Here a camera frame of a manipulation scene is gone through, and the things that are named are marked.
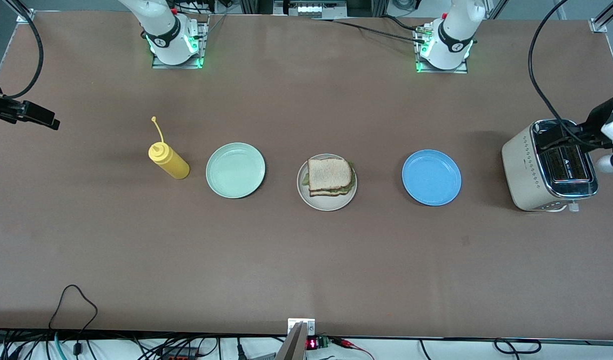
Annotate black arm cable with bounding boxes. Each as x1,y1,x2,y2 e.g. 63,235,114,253
6,0,45,100
528,0,612,150

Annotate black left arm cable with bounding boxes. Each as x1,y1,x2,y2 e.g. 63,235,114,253
528,0,612,150

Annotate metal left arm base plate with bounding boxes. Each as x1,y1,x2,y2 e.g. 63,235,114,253
414,25,470,75

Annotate blue plate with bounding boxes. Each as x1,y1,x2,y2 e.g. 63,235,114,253
401,149,462,207

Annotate yellow squeeze bottle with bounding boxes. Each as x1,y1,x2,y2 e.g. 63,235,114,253
148,116,191,180

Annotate short black table cable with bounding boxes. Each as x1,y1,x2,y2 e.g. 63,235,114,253
379,14,426,32

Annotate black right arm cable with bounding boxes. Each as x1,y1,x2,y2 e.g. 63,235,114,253
6,0,45,100

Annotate beige plate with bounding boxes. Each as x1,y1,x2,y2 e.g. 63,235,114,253
296,153,358,212

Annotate red black clip leads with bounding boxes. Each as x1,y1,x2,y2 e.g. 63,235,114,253
331,337,376,360

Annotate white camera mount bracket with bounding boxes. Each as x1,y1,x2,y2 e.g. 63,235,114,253
287,318,316,337

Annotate aluminium corner bracket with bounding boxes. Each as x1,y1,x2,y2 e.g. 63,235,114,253
4,0,36,24
589,0,613,34

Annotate long black table cable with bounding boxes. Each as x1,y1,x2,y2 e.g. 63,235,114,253
311,17,427,45

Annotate green lettuce leaf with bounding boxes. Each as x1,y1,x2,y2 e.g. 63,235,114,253
301,161,358,196

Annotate grey aluminium camera post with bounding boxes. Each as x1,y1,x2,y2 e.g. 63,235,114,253
275,322,307,360

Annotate beige toaster chrome top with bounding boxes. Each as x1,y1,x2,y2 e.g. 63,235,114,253
501,119,600,213

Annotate pale green plate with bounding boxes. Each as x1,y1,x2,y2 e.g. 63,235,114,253
205,142,266,199

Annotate grey equipment box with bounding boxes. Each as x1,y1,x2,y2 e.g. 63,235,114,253
274,0,348,19

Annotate black looped cable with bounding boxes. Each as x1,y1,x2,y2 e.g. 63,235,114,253
49,284,98,351

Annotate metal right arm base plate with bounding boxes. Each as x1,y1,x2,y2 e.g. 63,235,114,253
151,22,208,70

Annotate black coiled cable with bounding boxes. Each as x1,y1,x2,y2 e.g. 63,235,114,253
494,337,542,355

